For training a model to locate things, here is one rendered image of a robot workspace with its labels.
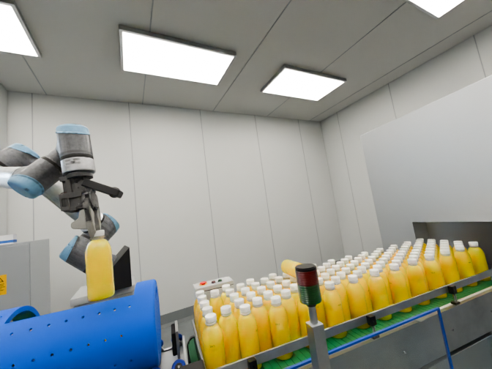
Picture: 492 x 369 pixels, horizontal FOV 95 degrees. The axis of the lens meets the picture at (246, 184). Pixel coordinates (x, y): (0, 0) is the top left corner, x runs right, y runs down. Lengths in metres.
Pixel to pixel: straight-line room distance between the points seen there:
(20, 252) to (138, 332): 1.82
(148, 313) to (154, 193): 3.00
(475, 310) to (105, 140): 4.07
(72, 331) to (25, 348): 0.11
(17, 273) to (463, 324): 2.86
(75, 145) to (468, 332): 1.77
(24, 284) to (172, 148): 2.47
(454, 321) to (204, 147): 3.66
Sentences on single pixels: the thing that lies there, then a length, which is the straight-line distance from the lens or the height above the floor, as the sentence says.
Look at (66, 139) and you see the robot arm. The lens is 0.92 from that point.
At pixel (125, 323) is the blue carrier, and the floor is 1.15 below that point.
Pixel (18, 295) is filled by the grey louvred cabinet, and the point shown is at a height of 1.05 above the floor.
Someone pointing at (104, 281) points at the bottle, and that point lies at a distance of 0.85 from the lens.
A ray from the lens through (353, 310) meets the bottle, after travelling 1.19.
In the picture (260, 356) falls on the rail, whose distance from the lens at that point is 0.93.
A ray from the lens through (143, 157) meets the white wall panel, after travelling 3.89.
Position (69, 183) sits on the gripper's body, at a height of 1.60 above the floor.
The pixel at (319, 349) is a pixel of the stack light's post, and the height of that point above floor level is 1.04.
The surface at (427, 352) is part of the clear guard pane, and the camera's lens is 1.30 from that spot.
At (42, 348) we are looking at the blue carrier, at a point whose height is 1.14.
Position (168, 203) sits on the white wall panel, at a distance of 3.79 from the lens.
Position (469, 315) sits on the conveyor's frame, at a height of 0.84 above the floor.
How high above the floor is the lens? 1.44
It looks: 7 degrees up
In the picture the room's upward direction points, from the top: 8 degrees counter-clockwise
